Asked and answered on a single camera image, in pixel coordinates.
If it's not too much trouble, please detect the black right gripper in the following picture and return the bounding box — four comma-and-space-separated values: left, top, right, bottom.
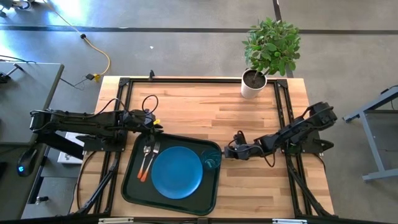
224, 141, 266, 160

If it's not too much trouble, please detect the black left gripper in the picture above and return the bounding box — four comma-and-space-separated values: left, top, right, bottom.
136, 109, 164, 130

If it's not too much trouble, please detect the blue translucent cup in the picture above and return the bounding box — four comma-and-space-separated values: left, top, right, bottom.
200, 148, 223, 170

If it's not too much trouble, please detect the metal spoon with orange handle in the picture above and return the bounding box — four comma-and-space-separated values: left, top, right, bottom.
137, 145, 152, 180

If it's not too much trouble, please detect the metal fork with orange handle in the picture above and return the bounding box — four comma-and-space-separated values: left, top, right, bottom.
140, 141, 162, 183

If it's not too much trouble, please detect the blue round plate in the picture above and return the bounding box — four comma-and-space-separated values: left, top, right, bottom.
150, 146, 204, 200

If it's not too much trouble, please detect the dark green plastic tray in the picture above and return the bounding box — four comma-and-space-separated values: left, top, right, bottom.
121, 133, 223, 217

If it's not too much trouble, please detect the white plant pot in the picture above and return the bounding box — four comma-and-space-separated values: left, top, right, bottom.
240, 68, 268, 100

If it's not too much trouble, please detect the white box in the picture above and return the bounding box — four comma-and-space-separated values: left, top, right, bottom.
57, 131, 84, 165

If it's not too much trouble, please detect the green leafy plant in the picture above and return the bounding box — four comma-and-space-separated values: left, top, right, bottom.
242, 17, 302, 77

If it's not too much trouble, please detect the grey desk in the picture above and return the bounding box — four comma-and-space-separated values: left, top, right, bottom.
0, 61, 65, 147

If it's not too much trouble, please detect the black computer mouse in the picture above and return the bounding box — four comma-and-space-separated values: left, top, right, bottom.
16, 147, 39, 178

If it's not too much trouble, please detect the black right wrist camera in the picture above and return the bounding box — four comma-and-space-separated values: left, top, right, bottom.
234, 136, 250, 148

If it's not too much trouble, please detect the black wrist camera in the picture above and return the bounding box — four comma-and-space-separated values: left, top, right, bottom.
234, 136, 250, 148
123, 109, 141, 123

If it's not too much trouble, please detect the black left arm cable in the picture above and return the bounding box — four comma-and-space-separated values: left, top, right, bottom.
141, 94, 160, 116

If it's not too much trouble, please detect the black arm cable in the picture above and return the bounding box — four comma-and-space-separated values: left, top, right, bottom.
141, 94, 160, 116
262, 151, 277, 168

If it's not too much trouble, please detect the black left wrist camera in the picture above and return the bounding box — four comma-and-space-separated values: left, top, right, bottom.
123, 109, 141, 123

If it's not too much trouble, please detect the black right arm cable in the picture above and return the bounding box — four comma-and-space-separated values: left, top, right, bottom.
262, 151, 277, 168

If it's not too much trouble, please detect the black aluminium table frame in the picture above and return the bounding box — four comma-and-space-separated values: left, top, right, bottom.
76, 77, 335, 218

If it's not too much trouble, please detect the yellow cable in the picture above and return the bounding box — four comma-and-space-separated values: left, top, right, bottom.
40, 0, 112, 83

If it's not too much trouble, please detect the silver metal bracket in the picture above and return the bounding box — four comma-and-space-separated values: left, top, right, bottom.
98, 217, 135, 224
272, 218, 308, 224

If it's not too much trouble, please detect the grey metal table leg frame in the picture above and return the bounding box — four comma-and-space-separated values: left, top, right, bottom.
342, 85, 398, 183

